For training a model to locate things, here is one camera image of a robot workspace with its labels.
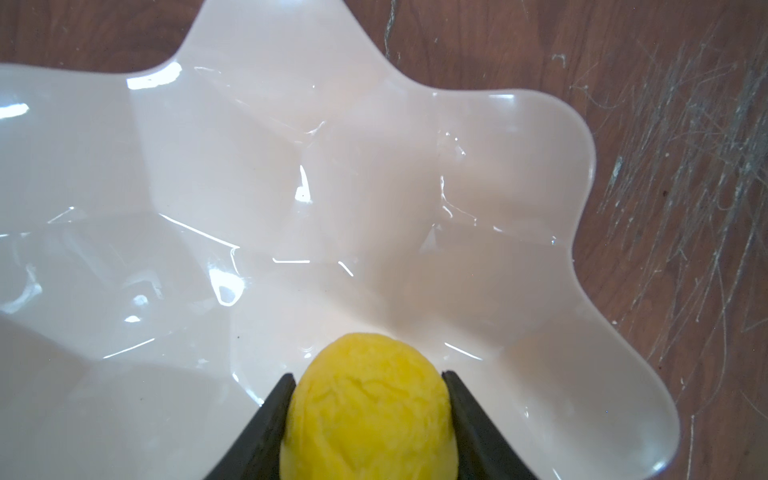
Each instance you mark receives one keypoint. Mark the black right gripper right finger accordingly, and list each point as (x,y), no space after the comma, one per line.
(483,452)

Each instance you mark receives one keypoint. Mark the beige wavy fruit bowl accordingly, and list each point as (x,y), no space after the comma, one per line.
(173,241)

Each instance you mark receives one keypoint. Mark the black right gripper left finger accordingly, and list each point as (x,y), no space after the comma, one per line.
(255,454)

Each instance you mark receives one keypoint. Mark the yellow fake lemon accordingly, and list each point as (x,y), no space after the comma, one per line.
(369,407)

